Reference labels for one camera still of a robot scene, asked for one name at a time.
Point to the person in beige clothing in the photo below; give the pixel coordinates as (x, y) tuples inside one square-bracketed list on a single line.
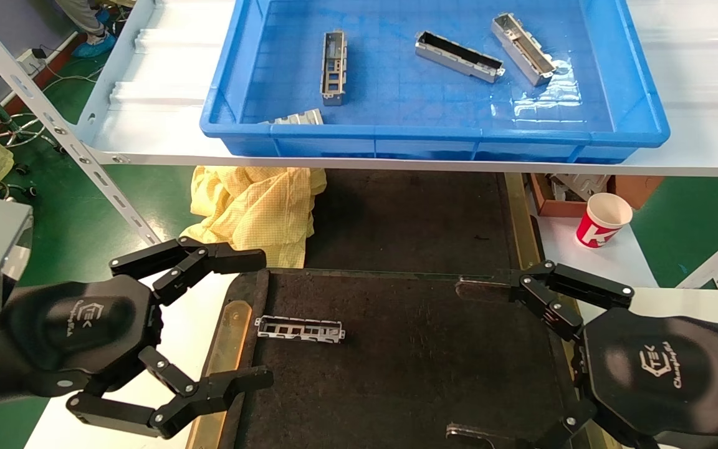
[(94, 47)]

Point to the red white paper cup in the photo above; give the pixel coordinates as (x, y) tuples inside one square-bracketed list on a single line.
[(602, 224)]

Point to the blue plastic bin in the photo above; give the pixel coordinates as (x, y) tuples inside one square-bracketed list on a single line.
[(434, 134)]

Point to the grey metal bracket part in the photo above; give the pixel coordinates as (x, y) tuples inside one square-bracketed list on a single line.
[(334, 68), (300, 117), (524, 50), (309, 335), (459, 59)]

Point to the clear plastic film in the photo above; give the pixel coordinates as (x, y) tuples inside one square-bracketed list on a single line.
[(546, 100)]

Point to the black felt container tray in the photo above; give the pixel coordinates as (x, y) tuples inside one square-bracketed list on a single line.
[(409, 374), (409, 218)]

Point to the brown cardboard box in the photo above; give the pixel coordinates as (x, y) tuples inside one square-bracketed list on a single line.
[(636, 190)]

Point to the white table frame beam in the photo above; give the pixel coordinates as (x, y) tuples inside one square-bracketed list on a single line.
[(705, 269)]

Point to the white power strip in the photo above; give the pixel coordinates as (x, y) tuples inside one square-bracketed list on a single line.
[(32, 61)]

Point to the black chair caster base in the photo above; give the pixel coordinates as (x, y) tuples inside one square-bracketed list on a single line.
[(27, 190)]

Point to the yellow cloth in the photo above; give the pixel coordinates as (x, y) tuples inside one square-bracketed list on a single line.
[(253, 212)]

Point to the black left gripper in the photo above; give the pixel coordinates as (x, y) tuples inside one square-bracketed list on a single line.
[(78, 324)]

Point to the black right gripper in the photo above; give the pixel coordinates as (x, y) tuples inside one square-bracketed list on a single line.
[(658, 374)]

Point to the white perforated shelf strut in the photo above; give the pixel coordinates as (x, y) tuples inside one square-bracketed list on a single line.
[(53, 121)]

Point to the grey metal parts pile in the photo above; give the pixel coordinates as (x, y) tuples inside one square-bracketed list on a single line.
[(580, 186)]

